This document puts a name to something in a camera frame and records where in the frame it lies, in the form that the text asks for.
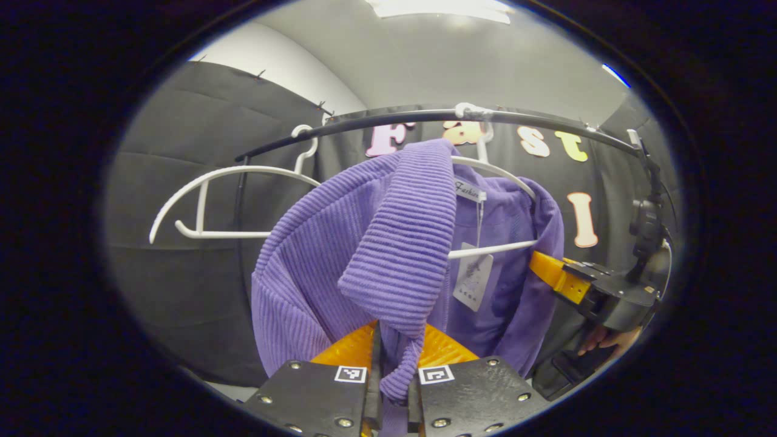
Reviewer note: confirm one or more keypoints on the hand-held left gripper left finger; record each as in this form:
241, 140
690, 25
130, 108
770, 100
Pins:
376, 370

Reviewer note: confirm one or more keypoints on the black metal clothes rack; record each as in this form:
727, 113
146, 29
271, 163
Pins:
394, 116

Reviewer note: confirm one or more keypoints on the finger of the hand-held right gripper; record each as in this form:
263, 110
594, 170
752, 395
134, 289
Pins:
592, 267
558, 276

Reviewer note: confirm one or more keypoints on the black backdrop cloth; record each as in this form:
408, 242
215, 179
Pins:
182, 212

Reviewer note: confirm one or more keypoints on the white plastic clothes hanger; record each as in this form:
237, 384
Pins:
255, 168
498, 247

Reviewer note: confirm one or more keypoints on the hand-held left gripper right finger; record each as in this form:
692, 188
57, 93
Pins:
473, 394

